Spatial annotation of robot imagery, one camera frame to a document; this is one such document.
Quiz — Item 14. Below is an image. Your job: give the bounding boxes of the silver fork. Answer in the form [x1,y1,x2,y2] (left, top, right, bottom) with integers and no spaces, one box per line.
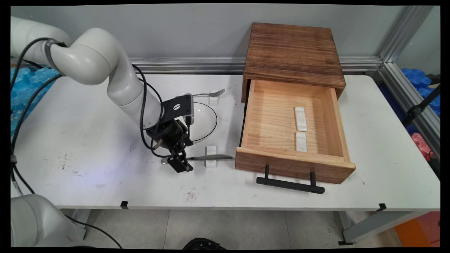
[193,89,225,98]

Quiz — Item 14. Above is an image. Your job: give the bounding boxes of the orange box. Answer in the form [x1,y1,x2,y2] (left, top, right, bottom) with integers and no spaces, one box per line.
[394,212,441,247]

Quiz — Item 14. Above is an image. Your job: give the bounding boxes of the dark strap around arm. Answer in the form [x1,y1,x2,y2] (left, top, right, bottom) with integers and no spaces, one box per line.
[44,38,68,76]

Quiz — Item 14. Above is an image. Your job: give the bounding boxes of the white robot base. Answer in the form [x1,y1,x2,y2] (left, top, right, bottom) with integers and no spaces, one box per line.
[11,194,92,247]

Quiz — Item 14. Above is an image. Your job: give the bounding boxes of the white plate with black rim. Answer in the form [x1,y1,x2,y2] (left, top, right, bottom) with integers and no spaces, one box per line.
[189,102,218,143]

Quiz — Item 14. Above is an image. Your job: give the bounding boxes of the light wooden drawer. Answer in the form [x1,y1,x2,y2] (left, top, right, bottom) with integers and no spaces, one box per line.
[235,79,356,185]

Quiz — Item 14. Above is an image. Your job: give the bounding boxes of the black round object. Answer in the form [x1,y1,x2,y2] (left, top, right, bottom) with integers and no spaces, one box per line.
[183,238,227,250]

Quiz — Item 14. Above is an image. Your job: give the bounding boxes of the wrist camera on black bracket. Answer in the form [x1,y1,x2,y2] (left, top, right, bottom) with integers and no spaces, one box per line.
[162,93,195,125]

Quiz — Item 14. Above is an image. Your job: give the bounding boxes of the thin black cable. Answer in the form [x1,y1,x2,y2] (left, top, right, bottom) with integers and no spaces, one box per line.
[22,59,43,70]

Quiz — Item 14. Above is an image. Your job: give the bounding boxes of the silver table knife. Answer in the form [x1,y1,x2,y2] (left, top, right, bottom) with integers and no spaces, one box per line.
[160,154,234,165]

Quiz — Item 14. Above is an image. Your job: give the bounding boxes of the aluminium frame rail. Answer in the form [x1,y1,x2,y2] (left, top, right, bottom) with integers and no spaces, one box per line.
[11,56,384,75]
[378,63,441,158]

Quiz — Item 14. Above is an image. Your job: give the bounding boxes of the red plastic bag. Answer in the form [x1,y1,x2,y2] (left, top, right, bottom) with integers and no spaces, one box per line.
[411,132,435,162]

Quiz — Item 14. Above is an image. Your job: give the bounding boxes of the dark wooden cabinet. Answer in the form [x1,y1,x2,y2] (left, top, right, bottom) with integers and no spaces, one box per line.
[241,22,347,103]

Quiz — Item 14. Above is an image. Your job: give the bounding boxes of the aluminium frame post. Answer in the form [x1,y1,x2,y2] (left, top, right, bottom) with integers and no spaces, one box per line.
[378,5,435,64]

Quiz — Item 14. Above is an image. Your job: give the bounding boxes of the blue foam sheet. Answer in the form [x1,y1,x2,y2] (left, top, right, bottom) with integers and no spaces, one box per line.
[11,67,64,137]
[401,68,441,118]

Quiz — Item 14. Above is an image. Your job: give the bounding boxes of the grey table leg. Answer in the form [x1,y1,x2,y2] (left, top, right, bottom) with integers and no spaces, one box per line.
[70,210,91,240]
[338,210,428,246]

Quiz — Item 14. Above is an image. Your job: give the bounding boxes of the black drawer handle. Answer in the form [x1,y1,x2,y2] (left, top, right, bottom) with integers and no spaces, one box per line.
[256,164,326,195]

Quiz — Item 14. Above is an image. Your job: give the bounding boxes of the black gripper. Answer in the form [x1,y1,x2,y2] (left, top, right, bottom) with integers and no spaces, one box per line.
[145,119,194,173]

